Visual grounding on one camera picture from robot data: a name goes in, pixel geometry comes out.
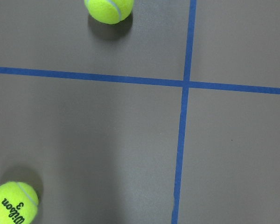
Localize yellow tennis ball Wilson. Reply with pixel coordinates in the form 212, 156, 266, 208
0, 182, 39, 224

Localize yellow tennis ball far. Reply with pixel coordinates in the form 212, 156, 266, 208
84, 0, 134, 25

